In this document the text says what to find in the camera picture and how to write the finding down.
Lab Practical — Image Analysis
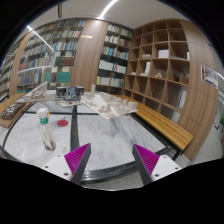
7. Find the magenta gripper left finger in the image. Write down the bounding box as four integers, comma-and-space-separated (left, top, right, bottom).
42, 142, 92, 186

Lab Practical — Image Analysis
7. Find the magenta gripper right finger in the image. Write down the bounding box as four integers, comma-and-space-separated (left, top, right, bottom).
131, 143, 183, 186

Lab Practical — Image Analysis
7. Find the clear plastic water bottle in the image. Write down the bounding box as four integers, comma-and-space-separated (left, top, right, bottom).
37, 108, 56, 151

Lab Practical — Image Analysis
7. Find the wooden bench right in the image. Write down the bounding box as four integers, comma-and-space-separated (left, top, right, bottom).
120, 95, 193, 158

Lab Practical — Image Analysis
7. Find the wooden bench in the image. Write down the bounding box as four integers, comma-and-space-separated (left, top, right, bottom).
0, 92, 34, 130
120, 95, 193, 158

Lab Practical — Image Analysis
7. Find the red round lid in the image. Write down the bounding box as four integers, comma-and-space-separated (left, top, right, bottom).
57, 120, 68, 127

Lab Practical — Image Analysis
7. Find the large white architectural model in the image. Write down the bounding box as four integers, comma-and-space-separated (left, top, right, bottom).
82, 92, 137, 119

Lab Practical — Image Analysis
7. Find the dark grey building model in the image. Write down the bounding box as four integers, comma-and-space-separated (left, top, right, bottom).
56, 86, 84, 101

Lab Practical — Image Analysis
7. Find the white model on left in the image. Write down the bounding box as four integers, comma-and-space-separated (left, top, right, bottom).
24, 81, 56, 102

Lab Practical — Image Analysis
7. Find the brown relief model board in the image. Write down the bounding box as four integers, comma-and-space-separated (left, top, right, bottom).
0, 102, 26, 120

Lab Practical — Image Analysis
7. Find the wooden bench left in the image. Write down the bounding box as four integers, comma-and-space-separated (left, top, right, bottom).
0, 92, 34, 130

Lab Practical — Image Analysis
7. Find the wooden cubby shelf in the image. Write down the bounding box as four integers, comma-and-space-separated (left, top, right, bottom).
122, 19, 190, 123

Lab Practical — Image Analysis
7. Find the middle bookshelf with books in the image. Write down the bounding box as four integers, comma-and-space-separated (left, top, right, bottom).
96, 23, 132, 95

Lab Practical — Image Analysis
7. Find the white box on shelf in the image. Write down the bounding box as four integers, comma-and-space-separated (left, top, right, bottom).
158, 49, 169, 58

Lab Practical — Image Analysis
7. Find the left glass-front bookshelf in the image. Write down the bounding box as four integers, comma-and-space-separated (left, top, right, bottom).
0, 18, 86, 97

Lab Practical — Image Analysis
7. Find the wall poster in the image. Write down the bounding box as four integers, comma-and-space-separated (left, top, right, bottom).
201, 65, 218, 88

